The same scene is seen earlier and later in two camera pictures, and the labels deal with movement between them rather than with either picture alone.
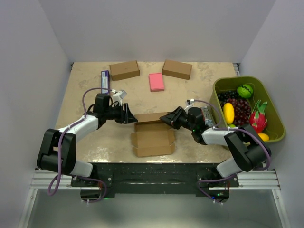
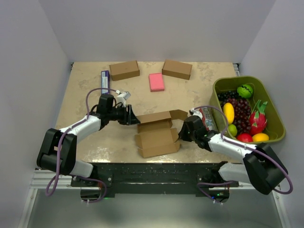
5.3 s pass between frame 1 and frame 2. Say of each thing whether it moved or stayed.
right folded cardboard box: stayed
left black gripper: stayed
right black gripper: moved
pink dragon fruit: stayed
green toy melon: stayed
